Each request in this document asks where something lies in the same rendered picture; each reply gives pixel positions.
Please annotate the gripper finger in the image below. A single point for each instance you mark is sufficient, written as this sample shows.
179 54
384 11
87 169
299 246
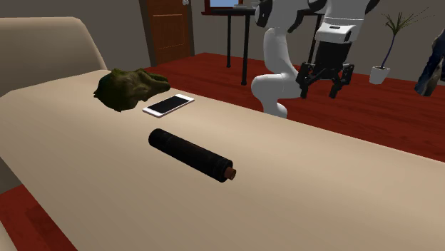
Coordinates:
342 78
304 76

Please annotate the brown wooden door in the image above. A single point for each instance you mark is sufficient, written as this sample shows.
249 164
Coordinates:
170 33

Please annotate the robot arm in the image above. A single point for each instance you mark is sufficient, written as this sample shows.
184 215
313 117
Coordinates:
274 52

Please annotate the potted plant in white pot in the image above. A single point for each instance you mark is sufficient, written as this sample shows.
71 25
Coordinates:
379 74

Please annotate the dark green lumpy figure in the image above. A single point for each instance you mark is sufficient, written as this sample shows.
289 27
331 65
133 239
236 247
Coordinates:
127 88

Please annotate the dark blue lumpy object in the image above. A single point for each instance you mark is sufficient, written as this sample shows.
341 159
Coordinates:
431 69

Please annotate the white phone with black screen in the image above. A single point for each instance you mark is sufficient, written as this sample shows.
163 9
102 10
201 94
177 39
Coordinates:
168 105

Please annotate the black table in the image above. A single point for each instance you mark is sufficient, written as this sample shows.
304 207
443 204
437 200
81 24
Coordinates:
246 45

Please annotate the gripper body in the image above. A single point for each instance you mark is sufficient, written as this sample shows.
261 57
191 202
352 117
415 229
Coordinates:
331 55

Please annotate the black cylinder with brown end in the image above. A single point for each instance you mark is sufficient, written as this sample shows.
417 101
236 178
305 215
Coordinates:
189 154

